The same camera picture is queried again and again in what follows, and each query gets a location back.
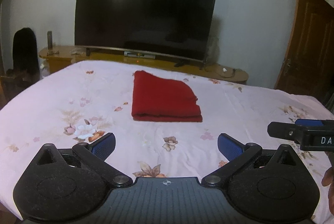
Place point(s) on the floral white bed sheet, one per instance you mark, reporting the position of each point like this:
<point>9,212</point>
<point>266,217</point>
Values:
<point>94,96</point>

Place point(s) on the brass door handle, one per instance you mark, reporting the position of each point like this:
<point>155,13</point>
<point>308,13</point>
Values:
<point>287,65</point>

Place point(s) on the silver set-top box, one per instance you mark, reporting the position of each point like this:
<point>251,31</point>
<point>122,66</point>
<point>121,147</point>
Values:
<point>139,55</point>

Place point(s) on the wooden tv stand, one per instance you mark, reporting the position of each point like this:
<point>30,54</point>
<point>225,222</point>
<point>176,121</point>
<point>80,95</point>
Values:
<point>62,58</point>

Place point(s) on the black curved television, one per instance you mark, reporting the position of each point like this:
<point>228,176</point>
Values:
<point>174,28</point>

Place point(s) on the clear glass vase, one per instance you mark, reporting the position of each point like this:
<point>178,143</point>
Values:
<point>213,50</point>

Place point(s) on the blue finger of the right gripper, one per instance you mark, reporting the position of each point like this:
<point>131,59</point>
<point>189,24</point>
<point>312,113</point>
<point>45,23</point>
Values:
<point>282,130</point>
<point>309,122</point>

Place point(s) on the red embellished knit sweater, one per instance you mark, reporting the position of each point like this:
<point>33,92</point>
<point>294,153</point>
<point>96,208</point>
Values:
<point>163,100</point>

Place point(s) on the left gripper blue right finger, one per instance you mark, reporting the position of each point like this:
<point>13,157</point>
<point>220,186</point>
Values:
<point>239,155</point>

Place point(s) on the black chair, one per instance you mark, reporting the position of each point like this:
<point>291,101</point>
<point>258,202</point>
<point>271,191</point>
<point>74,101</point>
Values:
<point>25,71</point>

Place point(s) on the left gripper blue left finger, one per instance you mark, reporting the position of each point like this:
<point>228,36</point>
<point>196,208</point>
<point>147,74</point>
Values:
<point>94,155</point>

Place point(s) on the brown wooden door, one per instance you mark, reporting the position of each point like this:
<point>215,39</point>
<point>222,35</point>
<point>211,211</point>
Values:
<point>310,49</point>

